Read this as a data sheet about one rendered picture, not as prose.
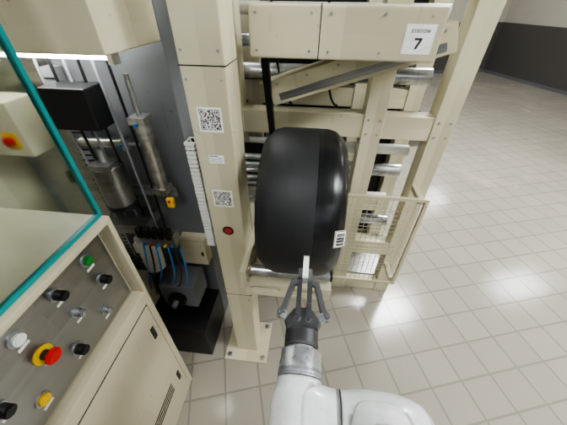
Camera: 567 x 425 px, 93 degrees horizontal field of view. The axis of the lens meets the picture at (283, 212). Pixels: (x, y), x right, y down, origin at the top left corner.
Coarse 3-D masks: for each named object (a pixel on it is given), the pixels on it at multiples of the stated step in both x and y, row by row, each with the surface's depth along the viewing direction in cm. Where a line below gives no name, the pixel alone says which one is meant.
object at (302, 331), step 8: (304, 312) 64; (312, 312) 64; (288, 320) 62; (296, 320) 62; (304, 320) 62; (312, 320) 62; (288, 328) 61; (296, 328) 59; (304, 328) 59; (312, 328) 61; (288, 336) 59; (296, 336) 58; (304, 336) 57; (312, 336) 58; (288, 344) 59; (312, 344) 57
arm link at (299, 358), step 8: (296, 344) 57; (304, 344) 57; (288, 352) 55; (296, 352) 55; (304, 352) 55; (312, 352) 55; (320, 352) 57; (280, 360) 56; (288, 360) 54; (296, 360) 54; (304, 360) 54; (312, 360) 54; (320, 360) 56; (280, 368) 55; (288, 368) 53; (296, 368) 53; (304, 368) 53; (312, 368) 53; (320, 368) 55; (312, 376) 53; (320, 376) 54
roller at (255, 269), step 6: (252, 264) 113; (258, 264) 114; (252, 270) 111; (258, 270) 111; (264, 270) 111; (270, 276) 112; (276, 276) 111; (282, 276) 111; (288, 276) 110; (294, 276) 110; (318, 276) 109; (324, 276) 109; (330, 276) 109
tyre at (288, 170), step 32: (288, 128) 93; (320, 128) 96; (288, 160) 81; (320, 160) 80; (256, 192) 83; (288, 192) 78; (320, 192) 78; (256, 224) 84; (288, 224) 80; (320, 224) 79; (288, 256) 85; (320, 256) 84
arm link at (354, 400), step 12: (348, 396) 49; (360, 396) 49; (372, 396) 49; (384, 396) 49; (396, 396) 49; (348, 408) 47; (360, 408) 46; (372, 408) 46; (384, 408) 46; (396, 408) 46; (408, 408) 47; (420, 408) 48; (348, 420) 46; (360, 420) 45; (372, 420) 44; (384, 420) 44; (396, 420) 44; (408, 420) 45; (420, 420) 45
